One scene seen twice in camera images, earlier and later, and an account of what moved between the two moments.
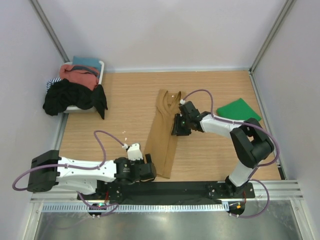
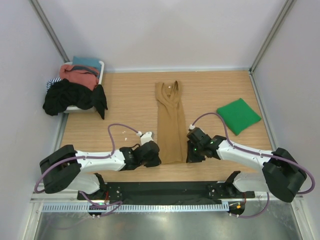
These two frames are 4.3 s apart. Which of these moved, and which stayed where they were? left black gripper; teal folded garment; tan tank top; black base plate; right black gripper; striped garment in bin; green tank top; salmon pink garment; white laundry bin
Moved: right black gripper; left black gripper; tan tank top
Stayed: salmon pink garment; teal folded garment; white laundry bin; black base plate; striped garment in bin; green tank top
